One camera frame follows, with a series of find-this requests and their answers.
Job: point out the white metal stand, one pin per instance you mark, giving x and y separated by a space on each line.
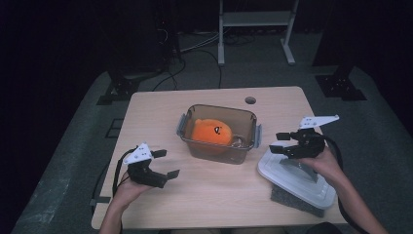
253 18

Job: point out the grey fluffy cloth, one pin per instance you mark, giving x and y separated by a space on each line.
292 201

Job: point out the black stand base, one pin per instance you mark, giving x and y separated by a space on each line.
121 89
341 87

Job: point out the person's right hand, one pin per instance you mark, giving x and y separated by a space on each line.
324 165

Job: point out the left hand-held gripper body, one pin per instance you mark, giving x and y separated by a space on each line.
144 175

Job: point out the black tape strip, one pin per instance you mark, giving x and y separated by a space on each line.
100 200

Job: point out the orange plush toy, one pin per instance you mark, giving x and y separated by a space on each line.
209 133

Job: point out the brown transparent storage box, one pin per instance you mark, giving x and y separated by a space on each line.
246 123

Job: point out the white box lid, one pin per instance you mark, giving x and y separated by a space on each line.
292 180

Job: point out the person's left hand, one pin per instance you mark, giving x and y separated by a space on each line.
126 191

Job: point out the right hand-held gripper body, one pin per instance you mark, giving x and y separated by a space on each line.
308 144

